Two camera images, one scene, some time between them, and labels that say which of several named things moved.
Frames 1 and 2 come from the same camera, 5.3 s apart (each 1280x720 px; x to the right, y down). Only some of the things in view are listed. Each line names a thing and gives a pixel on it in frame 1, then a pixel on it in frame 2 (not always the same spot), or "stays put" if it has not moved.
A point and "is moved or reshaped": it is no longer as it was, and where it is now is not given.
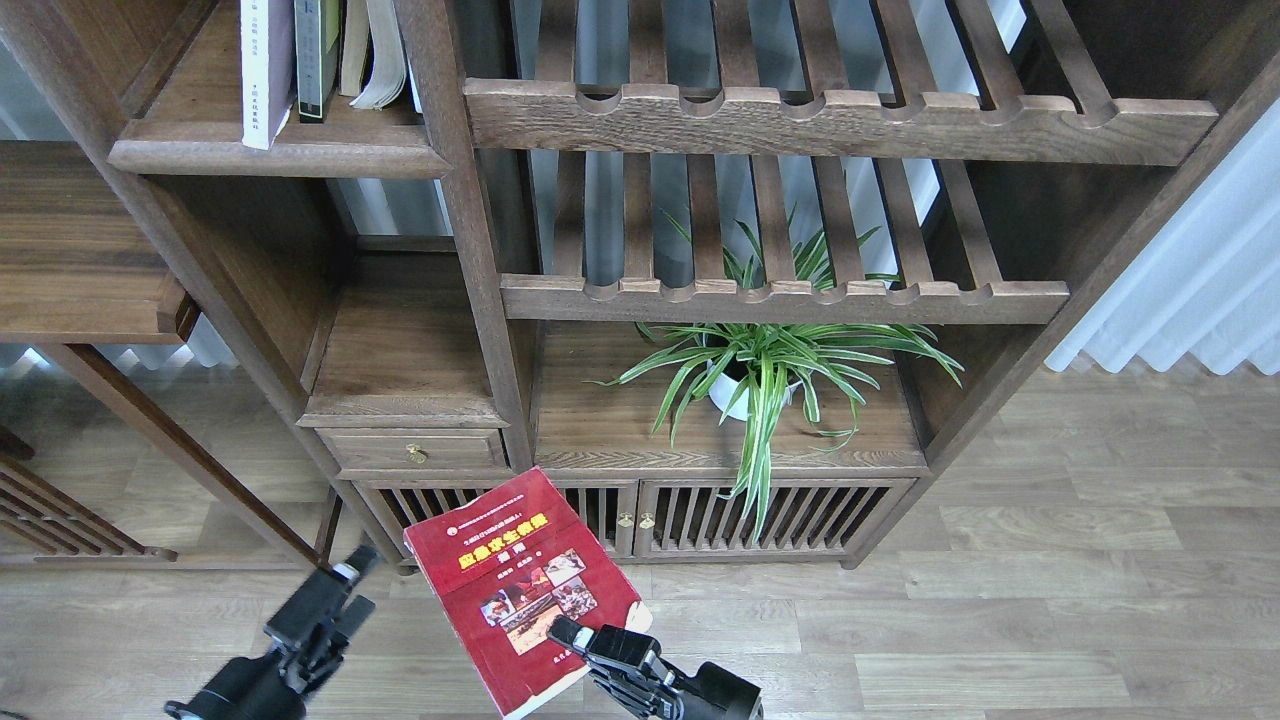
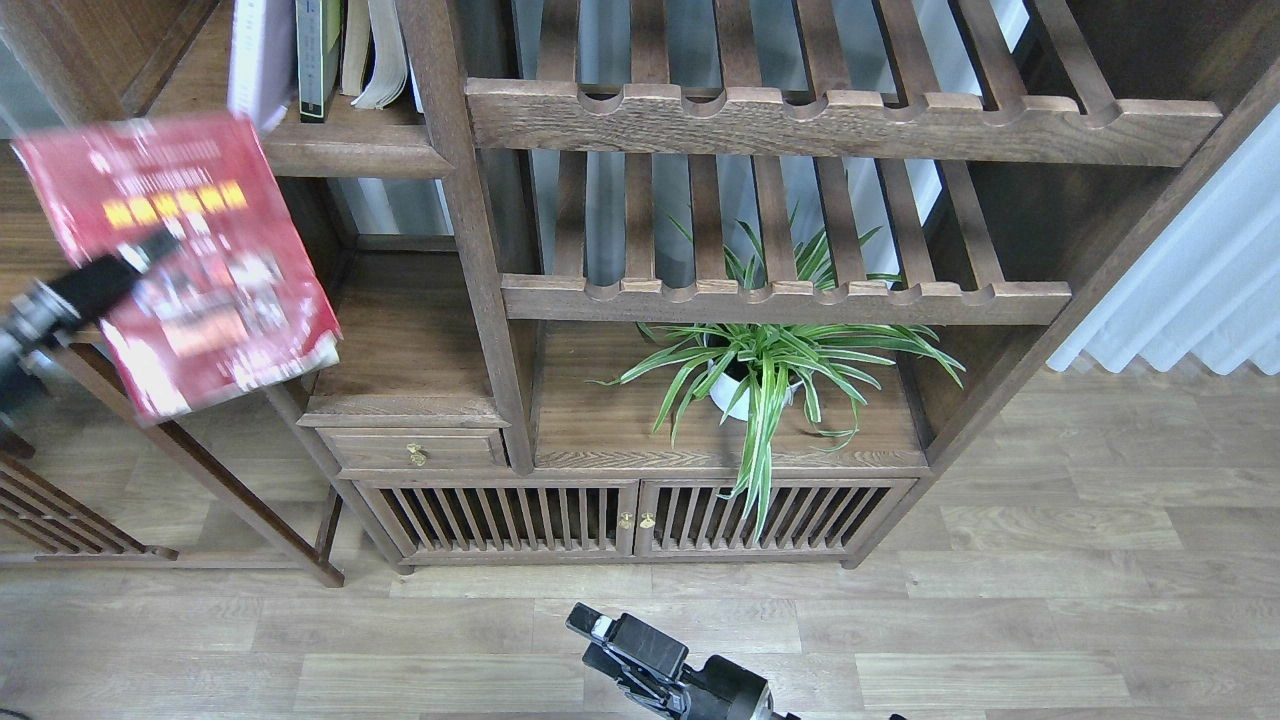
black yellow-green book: (317, 56) stays put
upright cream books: (391, 69) stays put
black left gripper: (308, 641) → (42, 315)
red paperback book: (508, 561) → (242, 304)
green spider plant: (823, 364) stays put
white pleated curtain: (1205, 283) stays put
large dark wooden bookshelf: (740, 267) stays put
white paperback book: (267, 68) is moved or reshaped
